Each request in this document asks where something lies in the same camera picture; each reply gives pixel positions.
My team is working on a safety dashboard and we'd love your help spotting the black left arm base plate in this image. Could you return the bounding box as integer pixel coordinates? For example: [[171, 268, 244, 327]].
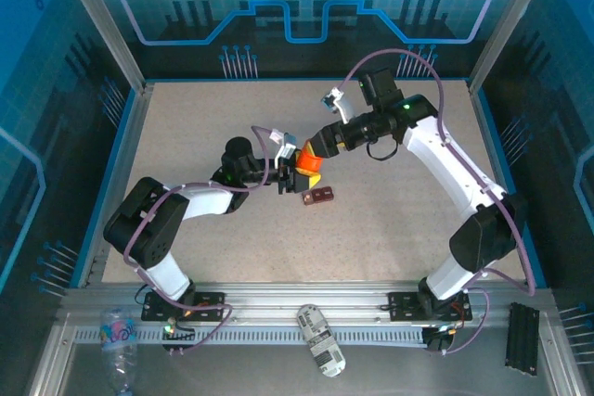
[[140, 290, 227, 323]]

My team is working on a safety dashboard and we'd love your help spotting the aluminium frame post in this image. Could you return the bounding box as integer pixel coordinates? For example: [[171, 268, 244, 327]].
[[51, 0, 157, 94], [467, 0, 557, 94]]

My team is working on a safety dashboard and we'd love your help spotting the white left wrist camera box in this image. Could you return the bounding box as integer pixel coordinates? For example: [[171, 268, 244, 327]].
[[267, 128, 299, 169]]

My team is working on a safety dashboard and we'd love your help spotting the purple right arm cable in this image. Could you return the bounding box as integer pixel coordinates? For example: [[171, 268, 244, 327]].
[[345, 46, 537, 356]]

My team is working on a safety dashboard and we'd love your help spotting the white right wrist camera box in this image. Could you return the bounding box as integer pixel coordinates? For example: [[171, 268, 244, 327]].
[[320, 85, 357, 124]]

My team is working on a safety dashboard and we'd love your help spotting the black right gripper cable loop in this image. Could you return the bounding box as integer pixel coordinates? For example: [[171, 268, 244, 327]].
[[365, 137, 399, 162]]

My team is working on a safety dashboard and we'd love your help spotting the orange pill bottle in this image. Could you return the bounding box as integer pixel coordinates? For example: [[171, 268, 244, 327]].
[[296, 147, 326, 175]]

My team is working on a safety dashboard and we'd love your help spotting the red-brown weekly pill organizer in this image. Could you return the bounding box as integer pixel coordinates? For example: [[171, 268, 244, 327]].
[[300, 185, 336, 207]]

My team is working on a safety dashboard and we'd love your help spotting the grey labelled oval device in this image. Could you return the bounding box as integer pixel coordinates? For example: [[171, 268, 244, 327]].
[[295, 303, 349, 378]]

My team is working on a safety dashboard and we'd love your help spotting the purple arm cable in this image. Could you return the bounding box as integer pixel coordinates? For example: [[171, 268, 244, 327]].
[[123, 125, 279, 353], [345, 46, 537, 356]]

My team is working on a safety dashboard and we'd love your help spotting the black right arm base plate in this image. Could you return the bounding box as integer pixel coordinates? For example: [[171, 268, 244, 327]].
[[386, 290, 474, 323]]

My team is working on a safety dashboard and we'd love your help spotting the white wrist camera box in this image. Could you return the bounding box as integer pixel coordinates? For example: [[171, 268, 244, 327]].
[[320, 85, 357, 124], [267, 128, 299, 169]]

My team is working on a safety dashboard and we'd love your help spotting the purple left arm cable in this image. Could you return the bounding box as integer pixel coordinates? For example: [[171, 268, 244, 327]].
[[123, 125, 279, 353]]

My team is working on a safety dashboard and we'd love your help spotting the clear plastic water bottle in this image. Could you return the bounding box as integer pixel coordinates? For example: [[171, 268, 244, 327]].
[[98, 307, 139, 396]]

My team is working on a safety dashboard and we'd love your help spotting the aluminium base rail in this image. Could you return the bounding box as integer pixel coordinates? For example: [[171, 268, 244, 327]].
[[55, 279, 558, 326]]

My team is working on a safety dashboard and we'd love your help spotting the black ribbed block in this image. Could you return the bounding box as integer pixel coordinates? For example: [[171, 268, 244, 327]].
[[504, 301, 541, 376]]

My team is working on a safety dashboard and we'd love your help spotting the slotted grey cable duct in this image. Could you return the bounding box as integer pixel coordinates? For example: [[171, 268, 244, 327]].
[[72, 324, 431, 346]]

